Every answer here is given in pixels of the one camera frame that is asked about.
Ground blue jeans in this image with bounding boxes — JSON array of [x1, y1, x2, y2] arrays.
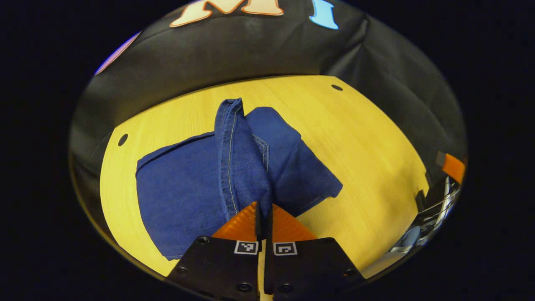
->
[[135, 98, 344, 261]]

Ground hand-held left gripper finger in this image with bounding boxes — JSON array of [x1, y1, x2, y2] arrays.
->
[[264, 203, 364, 299], [167, 201, 262, 301]]

